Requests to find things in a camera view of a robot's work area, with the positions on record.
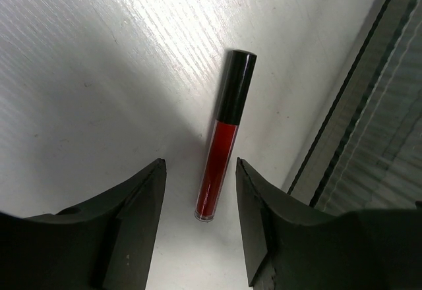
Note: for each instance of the red lip gloss black cap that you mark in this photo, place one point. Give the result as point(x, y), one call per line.
point(239, 72)

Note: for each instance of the clear acrylic makeup organizer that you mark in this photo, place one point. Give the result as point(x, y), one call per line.
point(367, 153)

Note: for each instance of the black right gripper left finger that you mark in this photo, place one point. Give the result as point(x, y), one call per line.
point(105, 242)

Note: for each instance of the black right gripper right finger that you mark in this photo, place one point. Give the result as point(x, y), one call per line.
point(290, 245)

